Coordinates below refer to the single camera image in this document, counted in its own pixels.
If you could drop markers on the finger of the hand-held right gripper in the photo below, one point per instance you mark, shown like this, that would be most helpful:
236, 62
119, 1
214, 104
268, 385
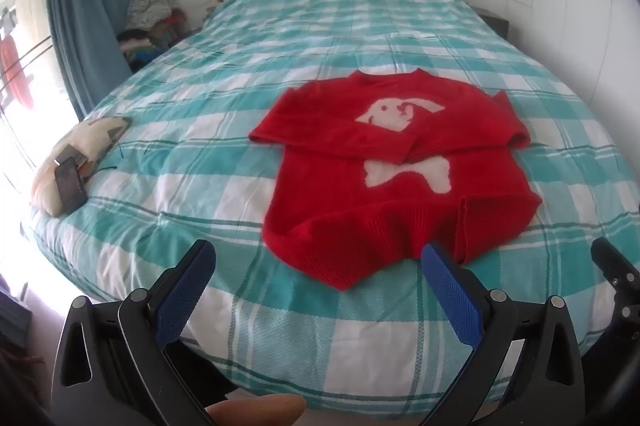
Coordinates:
612, 262

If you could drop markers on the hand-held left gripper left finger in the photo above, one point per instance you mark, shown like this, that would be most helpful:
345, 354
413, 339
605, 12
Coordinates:
187, 286

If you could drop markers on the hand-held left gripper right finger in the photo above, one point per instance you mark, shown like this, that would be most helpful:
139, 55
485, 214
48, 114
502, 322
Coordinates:
450, 288

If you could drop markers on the red sweater with white print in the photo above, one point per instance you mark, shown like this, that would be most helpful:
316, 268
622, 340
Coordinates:
350, 206

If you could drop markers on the pile of mixed clothes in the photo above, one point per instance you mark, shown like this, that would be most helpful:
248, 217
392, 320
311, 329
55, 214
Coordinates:
147, 20

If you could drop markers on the black smartphone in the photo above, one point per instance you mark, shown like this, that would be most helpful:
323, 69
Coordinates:
70, 186

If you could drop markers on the small patterned pillow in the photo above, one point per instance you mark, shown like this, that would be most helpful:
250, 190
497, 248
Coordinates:
95, 138

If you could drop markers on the teal checked bed cover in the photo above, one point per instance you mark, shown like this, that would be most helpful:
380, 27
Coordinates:
210, 105

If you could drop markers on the dark nightstand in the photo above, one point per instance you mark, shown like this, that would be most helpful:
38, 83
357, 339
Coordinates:
492, 21

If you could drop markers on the red hanging cloth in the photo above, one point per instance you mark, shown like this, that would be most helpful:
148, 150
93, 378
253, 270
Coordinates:
15, 70

